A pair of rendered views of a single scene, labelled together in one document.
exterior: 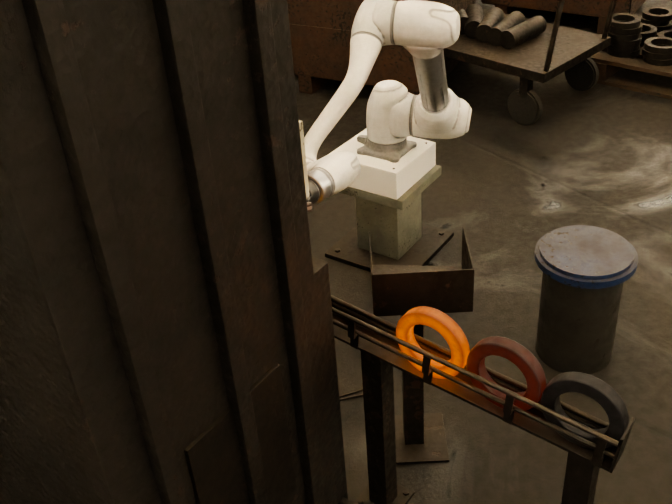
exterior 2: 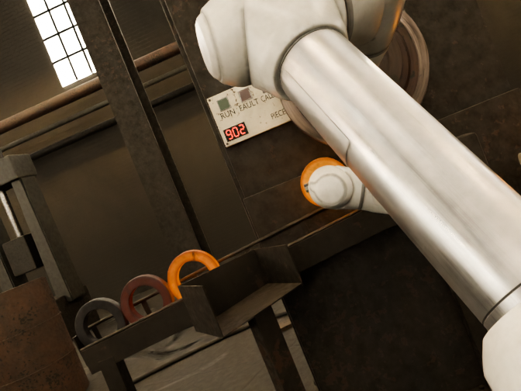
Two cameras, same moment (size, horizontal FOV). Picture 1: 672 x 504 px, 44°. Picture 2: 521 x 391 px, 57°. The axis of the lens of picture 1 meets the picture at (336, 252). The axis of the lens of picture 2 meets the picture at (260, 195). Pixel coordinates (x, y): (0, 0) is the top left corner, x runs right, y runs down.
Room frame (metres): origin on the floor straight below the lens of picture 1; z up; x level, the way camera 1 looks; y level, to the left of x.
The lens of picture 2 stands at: (3.02, -0.76, 0.89)
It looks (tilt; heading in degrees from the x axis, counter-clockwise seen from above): 1 degrees down; 150
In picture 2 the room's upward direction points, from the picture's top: 22 degrees counter-clockwise
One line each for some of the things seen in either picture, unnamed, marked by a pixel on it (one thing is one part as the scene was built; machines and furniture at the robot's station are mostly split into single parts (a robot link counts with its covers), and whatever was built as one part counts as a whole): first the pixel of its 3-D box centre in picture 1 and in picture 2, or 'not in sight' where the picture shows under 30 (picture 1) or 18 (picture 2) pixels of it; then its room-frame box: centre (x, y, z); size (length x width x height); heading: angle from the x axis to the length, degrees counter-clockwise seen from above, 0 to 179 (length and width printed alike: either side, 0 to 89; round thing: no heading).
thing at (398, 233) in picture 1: (389, 215); not in sight; (2.90, -0.23, 0.15); 0.40 x 0.40 x 0.31; 54
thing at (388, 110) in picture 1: (389, 110); not in sight; (2.90, -0.25, 0.63); 0.18 x 0.16 x 0.22; 72
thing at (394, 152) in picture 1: (382, 141); not in sight; (2.91, -0.22, 0.49); 0.22 x 0.18 x 0.06; 56
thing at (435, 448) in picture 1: (420, 352); (280, 386); (1.80, -0.22, 0.36); 0.26 x 0.20 x 0.72; 88
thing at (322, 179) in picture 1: (315, 186); not in sight; (1.99, 0.04, 0.83); 0.09 x 0.06 x 0.09; 53
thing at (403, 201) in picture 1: (387, 178); not in sight; (2.90, -0.23, 0.33); 0.32 x 0.32 x 0.04; 54
